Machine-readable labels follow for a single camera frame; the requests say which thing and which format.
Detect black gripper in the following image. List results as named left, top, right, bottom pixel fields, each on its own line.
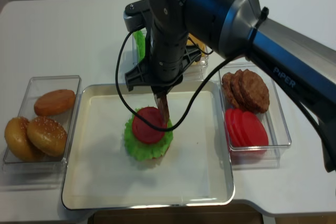
left=124, top=16, right=202, bottom=93

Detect brown meat patty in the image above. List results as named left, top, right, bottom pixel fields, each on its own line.
left=230, top=69, right=252, bottom=111
left=222, top=72, right=238, bottom=108
left=152, top=87, right=170, bottom=124
left=239, top=69, right=270, bottom=113

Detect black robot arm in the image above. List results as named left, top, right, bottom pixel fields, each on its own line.
left=123, top=0, right=335, bottom=172

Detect green lettuce in container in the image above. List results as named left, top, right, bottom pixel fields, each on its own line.
left=133, top=30, right=145, bottom=62

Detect clear lettuce and cheese container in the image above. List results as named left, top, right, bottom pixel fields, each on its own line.
left=132, top=29, right=212, bottom=81

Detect yellow cheese slices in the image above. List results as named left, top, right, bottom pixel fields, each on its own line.
left=186, top=34, right=206, bottom=52

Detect red tomato slice on lettuce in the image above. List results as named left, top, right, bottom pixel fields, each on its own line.
left=132, top=106, right=167, bottom=145

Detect green lettuce leaf on bun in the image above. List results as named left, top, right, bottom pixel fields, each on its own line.
left=124, top=108, right=173, bottom=162

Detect red tomato slice back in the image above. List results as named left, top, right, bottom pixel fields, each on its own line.
left=225, top=109, right=241, bottom=147

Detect red tomato slice middle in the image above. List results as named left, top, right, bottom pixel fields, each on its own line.
left=231, top=109, right=248, bottom=147

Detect clear patty and tomato container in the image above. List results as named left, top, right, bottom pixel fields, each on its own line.
left=219, top=63, right=291, bottom=169

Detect orange bun bottom half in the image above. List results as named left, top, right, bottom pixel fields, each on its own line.
left=34, top=89, right=76, bottom=116

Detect red tomato slice front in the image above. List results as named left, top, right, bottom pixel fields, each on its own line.
left=240, top=111, right=269, bottom=147

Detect metal tray with white liner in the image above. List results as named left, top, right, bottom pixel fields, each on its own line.
left=61, top=81, right=235, bottom=210

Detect sesame bun top front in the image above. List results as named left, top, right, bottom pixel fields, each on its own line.
left=27, top=116, right=68, bottom=157

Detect sesame bun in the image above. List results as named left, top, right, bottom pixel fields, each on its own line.
left=4, top=116, right=44, bottom=162
left=27, top=116, right=68, bottom=157

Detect clear bun container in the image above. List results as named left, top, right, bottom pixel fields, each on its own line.
left=2, top=74, right=81, bottom=174

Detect sesame bun top left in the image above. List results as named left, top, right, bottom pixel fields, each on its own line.
left=4, top=116, right=44, bottom=162

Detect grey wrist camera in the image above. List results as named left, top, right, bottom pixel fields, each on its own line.
left=123, top=0, right=152, bottom=32

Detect black camera cable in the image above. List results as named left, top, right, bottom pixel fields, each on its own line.
left=114, top=31, right=249, bottom=132

